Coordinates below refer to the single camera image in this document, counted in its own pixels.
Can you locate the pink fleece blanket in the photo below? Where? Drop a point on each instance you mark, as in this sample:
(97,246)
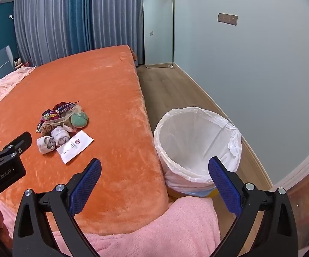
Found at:
(165,227)

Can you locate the brown scrunchie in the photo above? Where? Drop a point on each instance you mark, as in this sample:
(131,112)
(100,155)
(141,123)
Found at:
(46,130)

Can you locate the white paper packet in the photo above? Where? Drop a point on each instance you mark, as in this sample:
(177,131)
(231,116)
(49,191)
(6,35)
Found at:
(74,147)

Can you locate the white grey rolled sock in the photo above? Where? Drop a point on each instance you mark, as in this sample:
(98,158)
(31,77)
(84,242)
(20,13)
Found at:
(45,144)

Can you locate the brown wall switch panel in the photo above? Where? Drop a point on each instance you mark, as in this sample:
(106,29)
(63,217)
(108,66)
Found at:
(227,19)

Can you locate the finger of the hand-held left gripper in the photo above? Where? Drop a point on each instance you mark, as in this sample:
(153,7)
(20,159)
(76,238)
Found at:
(19,143)

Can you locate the beige mesh bag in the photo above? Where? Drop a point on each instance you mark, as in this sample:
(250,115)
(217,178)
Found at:
(56,122)

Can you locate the white wall hook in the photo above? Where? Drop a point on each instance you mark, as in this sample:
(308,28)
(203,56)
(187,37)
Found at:
(11,17)

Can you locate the green round pad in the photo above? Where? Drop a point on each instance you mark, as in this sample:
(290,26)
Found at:
(79,120)

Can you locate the standing floor mirror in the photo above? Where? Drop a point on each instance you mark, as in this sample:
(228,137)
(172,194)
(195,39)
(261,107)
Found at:
(158,29)

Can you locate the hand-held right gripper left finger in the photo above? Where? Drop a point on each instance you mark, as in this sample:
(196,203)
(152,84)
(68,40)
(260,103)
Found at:
(86,184)

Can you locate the small plush toy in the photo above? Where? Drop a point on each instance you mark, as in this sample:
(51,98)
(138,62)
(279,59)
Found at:
(18,63)

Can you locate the orange plush blanket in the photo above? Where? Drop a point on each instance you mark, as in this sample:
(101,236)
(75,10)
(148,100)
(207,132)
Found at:
(95,91)

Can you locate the blue curtain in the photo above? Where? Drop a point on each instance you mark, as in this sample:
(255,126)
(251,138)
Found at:
(80,13)

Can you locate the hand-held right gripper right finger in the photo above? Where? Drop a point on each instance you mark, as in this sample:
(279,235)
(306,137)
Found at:
(224,182)

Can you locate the pink lace quilt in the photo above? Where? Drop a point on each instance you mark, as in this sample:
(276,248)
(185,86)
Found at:
(1,91)

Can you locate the white lined trash bin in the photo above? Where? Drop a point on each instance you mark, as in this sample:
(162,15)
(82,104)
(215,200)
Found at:
(194,139)

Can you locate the grey curtain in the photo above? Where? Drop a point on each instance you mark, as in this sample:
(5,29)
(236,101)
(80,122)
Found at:
(42,18)
(117,13)

